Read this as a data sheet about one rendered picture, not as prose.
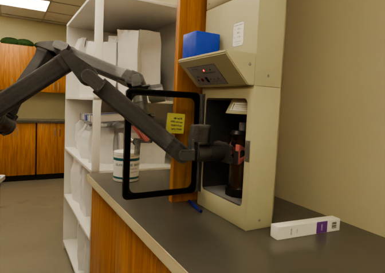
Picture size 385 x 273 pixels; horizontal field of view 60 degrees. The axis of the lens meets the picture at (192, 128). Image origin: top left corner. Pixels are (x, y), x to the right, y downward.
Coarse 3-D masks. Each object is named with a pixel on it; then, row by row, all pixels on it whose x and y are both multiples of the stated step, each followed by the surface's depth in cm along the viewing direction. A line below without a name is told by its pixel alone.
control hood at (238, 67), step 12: (180, 60) 124; (192, 60) 116; (204, 60) 111; (216, 60) 105; (228, 60) 100; (240, 60) 101; (252, 60) 103; (228, 72) 106; (240, 72) 101; (252, 72) 104; (216, 84) 118; (228, 84) 112; (240, 84) 106; (252, 84) 104
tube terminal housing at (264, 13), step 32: (256, 0) 104; (224, 32) 119; (256, 32) 104; (256, 64) 104; (224, 96) 119; (256, 96) 105; (256, 128) 106; (256, 160) 107; (256, 192) 109; (256, 224) 110
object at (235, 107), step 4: (232, 100) 121; (236, 100) 118; (240, 100) 117; (244, 100) 116; (232, 104) 119; (236, 104) 117; (240, 104) 116; (244, 104) 115; (228, 108) 121; (232, 108) 118; (236, 108) 116; (240, 108) 115; (244, 108) 115; (228, 112) 119; (232, 112) 117; (236, 112) 116; (240, 112) 115; (244, 112) 114
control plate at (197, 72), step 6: (198, 66) 117; (204, 66) 114; (210, 66) 110; (192, 72) 123; (198, 72) 120; (204, 72) 117; (210, 72) 114; (216, 72) 111; (198, 78) 124; (204, 78) 120; (216, 78) 114; (222, 78) 111; (204, 84) 124; (210, 84) 121
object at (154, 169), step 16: (144, 96) 119; (160, 96) 122; (160, 112) 123; (176, 112) 126; (192, 112) 130; (176, 128) 127; (144, 144) 120; (144, 160) 121; (160, 160) 124; (144, 176) 121; (160, 176) 125; (176, 176) 128
